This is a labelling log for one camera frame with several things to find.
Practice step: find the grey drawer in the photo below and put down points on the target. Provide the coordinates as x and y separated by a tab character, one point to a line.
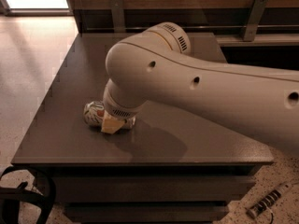
145	214
148	189

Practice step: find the metal bracket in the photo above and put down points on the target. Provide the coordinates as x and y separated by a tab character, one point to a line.
249	30
117	13

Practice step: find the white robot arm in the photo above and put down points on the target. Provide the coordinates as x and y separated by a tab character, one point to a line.
156	65

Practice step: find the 7up soda can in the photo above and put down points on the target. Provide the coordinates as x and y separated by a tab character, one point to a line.
93	115

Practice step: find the upper grey drawer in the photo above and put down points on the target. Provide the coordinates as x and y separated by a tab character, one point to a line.
148	189

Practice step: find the left metal bracket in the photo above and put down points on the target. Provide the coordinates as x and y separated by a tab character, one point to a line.
117	13

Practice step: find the grey side shelf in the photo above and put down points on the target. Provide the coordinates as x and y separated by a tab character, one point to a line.
259	40

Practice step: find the right metal bracket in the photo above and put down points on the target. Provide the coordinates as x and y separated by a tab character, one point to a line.
249	30

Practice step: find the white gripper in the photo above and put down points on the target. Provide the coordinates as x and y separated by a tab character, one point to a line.
121	112

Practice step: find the bright window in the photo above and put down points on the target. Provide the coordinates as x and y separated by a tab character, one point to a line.
35	8

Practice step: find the white power strip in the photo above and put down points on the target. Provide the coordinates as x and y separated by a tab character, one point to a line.
269	200

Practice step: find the lower grey drawer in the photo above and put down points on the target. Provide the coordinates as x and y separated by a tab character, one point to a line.
145	214

